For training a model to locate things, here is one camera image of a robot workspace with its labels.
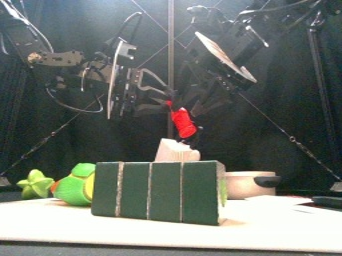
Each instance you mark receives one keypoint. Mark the red ketchup bottle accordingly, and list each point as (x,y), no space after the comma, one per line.
(183,123)

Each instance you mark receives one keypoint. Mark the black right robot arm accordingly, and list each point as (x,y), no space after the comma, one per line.
(276,23)

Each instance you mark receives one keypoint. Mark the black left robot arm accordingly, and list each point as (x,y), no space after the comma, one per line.
(54,58)

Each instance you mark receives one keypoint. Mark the black stand pole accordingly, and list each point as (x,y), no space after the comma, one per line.
(321,83)

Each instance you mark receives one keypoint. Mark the white toy pot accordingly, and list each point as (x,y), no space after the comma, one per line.
(245,185)

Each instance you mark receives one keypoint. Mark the dark green striped block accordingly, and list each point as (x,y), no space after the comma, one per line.
(155,193)

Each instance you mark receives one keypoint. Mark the green toy pear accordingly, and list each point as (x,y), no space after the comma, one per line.
(74,190)

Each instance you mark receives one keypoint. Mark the green star toy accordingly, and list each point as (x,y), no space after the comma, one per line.
(35,185)

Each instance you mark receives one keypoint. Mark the white cutting board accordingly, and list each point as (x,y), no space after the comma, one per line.
(169,233)

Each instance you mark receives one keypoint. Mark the black oblong object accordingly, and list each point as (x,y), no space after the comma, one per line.
(329,202)

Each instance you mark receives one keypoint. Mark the vertical metal frame pole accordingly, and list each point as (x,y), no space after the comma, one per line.
(171,66)

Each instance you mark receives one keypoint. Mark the white left wrist camera plate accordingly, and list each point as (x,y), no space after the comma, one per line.
(115,73)

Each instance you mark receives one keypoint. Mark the diagonal frame brace rod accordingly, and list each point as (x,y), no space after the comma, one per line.
(49,136)
(294,140)

